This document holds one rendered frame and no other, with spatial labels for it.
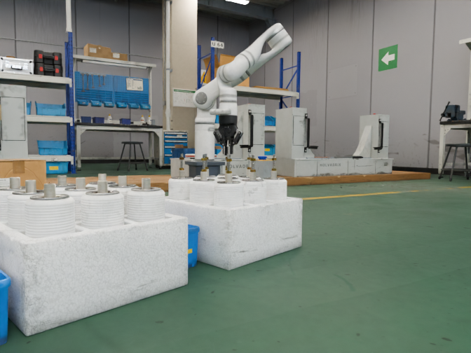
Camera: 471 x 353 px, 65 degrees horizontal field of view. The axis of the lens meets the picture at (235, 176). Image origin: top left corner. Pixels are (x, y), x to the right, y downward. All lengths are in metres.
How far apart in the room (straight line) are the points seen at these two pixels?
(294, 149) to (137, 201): 3.12
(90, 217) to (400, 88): 6.62
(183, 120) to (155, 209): 6.79
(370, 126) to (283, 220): 3.70
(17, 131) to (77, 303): 2.34
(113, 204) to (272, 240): 0.59
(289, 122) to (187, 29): 4.55
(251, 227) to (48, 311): 0.61
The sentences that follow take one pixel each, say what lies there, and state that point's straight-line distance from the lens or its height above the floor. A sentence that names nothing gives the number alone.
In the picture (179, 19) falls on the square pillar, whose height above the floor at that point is 2.92.
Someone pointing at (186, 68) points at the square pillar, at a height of 1.98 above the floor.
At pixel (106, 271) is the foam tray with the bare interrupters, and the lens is 0.88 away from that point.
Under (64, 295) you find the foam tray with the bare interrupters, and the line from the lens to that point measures 0.86.
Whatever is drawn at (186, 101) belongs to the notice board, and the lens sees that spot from 7.76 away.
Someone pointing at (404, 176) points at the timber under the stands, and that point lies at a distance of 5.01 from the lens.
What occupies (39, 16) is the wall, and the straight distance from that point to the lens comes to 9.83.
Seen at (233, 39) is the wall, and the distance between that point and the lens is 11.15.
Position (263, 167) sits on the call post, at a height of 0.28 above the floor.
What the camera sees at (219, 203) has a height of 0.19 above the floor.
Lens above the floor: 0.36
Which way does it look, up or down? 4 degrees down
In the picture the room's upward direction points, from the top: 1 degrees clockwise
